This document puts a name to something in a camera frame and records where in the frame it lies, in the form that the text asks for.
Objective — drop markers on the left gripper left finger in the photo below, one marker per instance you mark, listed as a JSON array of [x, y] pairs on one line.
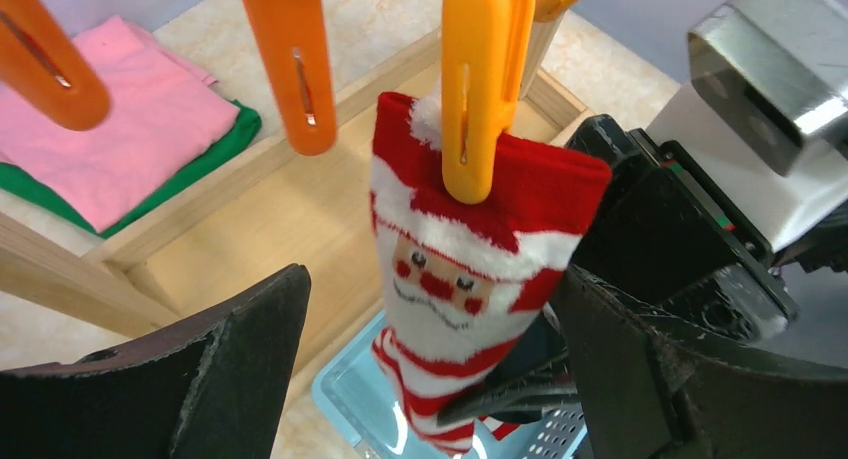
[[212, 385]]

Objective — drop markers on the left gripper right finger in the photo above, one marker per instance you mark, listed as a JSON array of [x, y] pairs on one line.
[[696, 396]]

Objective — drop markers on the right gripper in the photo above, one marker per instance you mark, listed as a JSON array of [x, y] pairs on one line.
[[667, 245]]

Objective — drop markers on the light blue plastic basket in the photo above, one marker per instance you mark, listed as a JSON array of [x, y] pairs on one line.
[[356, 397]]

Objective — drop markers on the red white striped sock back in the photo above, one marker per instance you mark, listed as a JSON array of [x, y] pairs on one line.
[[462, 283]]

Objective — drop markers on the wooden hanger rack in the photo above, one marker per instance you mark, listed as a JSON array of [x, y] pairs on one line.
[[263, 210]]

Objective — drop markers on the orange clothespin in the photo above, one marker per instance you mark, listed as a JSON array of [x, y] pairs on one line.
[[292, 41], [40, 62], [484, 47]]

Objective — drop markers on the pink folded cloth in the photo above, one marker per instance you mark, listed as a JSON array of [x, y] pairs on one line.
[[164, 115]]

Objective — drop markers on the green folded cloth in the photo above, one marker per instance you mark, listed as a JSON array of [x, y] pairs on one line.
[[247, 125]]

